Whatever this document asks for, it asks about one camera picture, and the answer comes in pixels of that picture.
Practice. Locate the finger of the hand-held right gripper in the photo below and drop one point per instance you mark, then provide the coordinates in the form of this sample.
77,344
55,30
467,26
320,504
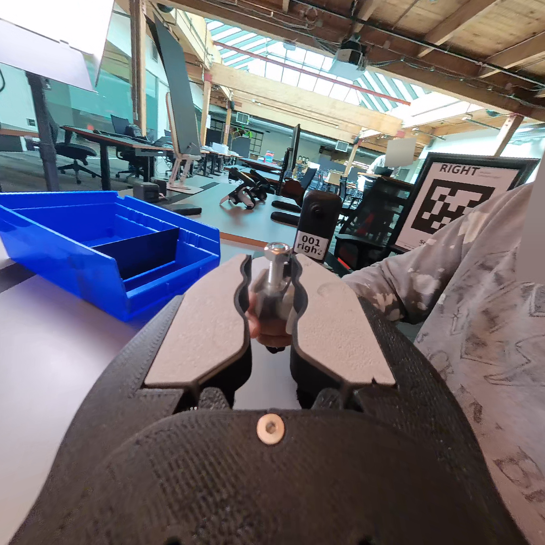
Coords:
291,313
257,298

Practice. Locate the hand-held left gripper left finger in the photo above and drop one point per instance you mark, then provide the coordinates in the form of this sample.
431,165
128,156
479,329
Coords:
204,332

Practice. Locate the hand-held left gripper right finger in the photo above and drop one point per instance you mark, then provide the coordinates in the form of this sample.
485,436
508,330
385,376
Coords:
340,336

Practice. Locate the silver bolt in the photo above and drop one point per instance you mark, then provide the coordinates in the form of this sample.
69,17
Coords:
276,274

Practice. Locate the person's right forearm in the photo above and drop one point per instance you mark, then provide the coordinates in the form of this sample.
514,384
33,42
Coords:
425,264

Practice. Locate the person's right hand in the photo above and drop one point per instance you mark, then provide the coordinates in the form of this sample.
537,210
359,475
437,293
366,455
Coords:
272,339

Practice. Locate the black wrist rest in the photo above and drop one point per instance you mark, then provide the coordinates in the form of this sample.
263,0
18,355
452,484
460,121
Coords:
285,204
285,218
183,209

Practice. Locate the black office chair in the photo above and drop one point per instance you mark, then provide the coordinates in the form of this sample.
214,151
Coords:
370,221
72,151

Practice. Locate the black monitor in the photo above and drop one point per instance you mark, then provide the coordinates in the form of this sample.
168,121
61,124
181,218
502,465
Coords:
293,149

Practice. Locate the spare black gripper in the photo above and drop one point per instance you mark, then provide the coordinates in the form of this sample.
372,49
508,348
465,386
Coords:
245,191

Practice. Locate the black bin divider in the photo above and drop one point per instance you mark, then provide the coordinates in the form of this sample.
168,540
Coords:
140,255

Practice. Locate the black framed marker sign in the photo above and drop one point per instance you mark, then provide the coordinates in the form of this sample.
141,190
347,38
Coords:
460,200

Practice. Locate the small black box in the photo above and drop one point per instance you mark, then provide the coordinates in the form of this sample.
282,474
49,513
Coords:
147,191

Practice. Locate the blue plastic bin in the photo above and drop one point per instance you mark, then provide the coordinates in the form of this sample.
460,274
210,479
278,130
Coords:
55,247

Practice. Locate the wooden stand with black panel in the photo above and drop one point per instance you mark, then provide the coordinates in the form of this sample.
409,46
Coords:
179,106

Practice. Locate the dark office desk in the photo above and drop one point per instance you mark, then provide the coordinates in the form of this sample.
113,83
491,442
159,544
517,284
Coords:
106,137

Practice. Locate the black support post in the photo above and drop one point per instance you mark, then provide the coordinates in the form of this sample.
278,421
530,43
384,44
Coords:
41,136

